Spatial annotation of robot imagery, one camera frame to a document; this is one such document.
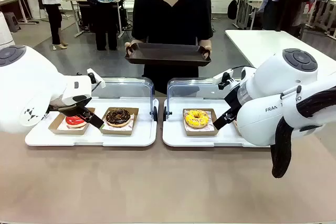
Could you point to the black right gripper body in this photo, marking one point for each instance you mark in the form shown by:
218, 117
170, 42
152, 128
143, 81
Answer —
233, 103

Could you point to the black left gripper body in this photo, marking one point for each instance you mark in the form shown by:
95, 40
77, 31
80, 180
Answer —
65, 108

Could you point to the dark brown serving tray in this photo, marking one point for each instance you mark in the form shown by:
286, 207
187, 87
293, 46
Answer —
168, 54

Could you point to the person's right forearm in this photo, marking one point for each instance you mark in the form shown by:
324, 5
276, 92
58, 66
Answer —
136, 40

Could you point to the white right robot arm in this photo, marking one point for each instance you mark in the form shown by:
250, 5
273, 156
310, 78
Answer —
262, 119

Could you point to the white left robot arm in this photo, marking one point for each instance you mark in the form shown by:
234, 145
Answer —
26, 82

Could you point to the person's left forearm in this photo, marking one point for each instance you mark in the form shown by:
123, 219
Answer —
205, 42

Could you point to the red glazed donut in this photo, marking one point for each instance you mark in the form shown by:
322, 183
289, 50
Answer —
73, 121

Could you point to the cardboard box of red donut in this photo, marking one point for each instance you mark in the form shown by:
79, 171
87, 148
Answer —
56, 127

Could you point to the cardboard box of yellow donut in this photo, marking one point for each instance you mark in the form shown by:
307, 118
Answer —
200, 132

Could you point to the chocolate sprinkled donut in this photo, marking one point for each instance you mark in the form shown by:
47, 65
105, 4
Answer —
118, 116

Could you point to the yellow sprinkled donut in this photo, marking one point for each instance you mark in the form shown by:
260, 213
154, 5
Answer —
197, 120

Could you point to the cardboard box of chocolate donut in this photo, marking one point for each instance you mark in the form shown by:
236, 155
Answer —
119, 130

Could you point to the person in black shirt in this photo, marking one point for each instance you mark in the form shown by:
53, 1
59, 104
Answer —
172, 19

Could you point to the person's left hand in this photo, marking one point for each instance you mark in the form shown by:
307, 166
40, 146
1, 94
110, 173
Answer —
207, 51

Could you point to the person's right hand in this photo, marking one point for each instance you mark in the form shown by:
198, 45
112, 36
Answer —
130, 47

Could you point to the white display tray base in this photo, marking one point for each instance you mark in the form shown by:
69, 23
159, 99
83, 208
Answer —
78, 138
178, 140

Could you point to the clear plastic display cover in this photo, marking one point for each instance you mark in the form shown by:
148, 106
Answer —
189, 87
126, 87

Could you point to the large white table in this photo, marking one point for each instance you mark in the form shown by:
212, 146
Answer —
262, 43

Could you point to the black backpack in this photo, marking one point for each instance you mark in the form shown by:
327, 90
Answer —
232, 9

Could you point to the metal leg work table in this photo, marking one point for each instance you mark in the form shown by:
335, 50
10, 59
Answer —
76, 11

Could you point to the grey plastic stool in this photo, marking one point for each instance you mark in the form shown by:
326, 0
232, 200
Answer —
11, 22

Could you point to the bystander in patterned shirt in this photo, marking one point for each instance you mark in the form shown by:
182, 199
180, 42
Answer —
105, 11

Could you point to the bystander in white top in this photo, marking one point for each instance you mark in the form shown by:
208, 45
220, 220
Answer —
51, 3

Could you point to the bystander in dark coat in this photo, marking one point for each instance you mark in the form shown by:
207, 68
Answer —
291, 1

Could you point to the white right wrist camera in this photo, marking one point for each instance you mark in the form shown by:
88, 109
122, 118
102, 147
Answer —
223, 77

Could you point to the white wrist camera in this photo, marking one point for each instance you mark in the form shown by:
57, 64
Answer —
95, 78
223, 77

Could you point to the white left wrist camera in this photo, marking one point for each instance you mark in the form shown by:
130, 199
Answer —
95, 78

